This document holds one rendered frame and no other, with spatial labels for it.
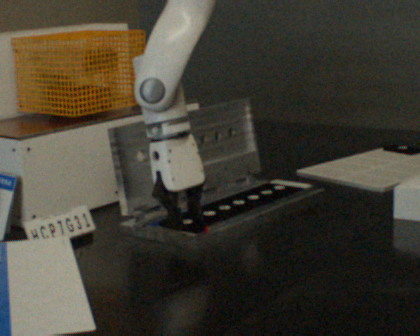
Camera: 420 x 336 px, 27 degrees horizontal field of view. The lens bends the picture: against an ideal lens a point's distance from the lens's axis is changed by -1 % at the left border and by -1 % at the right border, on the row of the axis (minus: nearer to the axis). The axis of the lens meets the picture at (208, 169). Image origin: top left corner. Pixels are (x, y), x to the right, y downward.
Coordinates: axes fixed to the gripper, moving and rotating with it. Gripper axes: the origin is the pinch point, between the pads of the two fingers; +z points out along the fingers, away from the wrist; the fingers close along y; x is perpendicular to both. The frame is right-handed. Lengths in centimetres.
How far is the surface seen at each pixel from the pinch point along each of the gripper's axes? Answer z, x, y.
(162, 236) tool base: 2.9, 2.2, -5.1
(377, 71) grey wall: -17, 84, 230
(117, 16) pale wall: -68, 203, 193
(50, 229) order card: -2.7, 17.1, -19.3
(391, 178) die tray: 6, -11, 60
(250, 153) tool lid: -6.6, 10.1, 35.9
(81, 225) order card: -1.6, 16.9, -11.8
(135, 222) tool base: 0.2, 11.0, -3.0
